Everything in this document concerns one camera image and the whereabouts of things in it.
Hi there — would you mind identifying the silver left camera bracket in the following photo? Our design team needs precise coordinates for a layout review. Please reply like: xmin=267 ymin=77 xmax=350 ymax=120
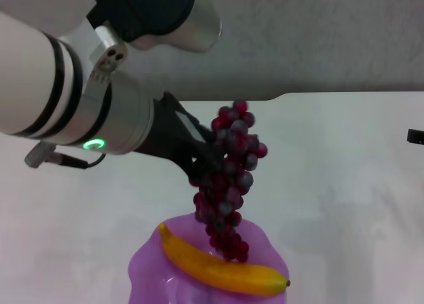
xmin=88 ymin=21 xmax=129 ymax=74

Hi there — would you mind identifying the yellow banana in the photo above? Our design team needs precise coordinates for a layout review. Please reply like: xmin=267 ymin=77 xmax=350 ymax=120
xmin=157 ymin=222 xmax=292 ymax=297

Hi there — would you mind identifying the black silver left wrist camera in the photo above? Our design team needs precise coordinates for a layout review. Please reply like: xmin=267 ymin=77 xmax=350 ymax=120
xmin=86 ymin=0 xmax=223 ymax=54

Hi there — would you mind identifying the dark red grape bunch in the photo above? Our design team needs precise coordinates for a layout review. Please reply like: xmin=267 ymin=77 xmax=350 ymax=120
xmin=188 ymin=99 xmax=268 ymax=264

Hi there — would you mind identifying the purple wavy plastic plate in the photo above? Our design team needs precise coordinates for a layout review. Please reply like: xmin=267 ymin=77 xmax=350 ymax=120
xmin=128 ymin=214 xmax=290 ymax=304

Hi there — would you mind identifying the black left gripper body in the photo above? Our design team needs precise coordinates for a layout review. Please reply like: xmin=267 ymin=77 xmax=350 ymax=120
xmin=138 ymin=91 xmax=203 ymax=174

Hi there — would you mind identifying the black cable with grey plug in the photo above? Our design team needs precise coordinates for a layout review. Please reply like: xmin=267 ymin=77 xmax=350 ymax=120
xmin=24 ymin=142 xmax=107 ymax=170

